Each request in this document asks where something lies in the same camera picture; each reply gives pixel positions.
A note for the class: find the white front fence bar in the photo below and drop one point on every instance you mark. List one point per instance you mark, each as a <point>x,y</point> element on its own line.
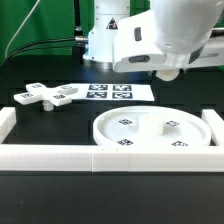
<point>111,159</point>

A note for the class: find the white round table top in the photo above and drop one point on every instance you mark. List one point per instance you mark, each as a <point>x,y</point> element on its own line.
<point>150,126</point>

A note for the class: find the black vertical post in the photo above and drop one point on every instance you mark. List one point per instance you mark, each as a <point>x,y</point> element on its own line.
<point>77,19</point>

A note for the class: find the white fence bar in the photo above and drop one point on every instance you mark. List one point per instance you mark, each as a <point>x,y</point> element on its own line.
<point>7,121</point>
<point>216,124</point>
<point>111,159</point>

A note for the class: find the white cross-shaped table base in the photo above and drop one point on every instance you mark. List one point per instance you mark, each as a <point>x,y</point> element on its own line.
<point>50,97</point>

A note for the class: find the white left fence bar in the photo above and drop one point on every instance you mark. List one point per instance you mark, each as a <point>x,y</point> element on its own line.
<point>7,121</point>

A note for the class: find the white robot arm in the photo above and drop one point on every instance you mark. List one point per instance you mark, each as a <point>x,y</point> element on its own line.
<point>172,34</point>

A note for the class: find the white marker sheet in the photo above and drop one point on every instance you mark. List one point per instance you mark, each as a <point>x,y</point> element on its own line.
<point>113,92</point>

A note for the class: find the white right fence bar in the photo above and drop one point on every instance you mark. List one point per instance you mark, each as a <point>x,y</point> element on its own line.
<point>216,124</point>

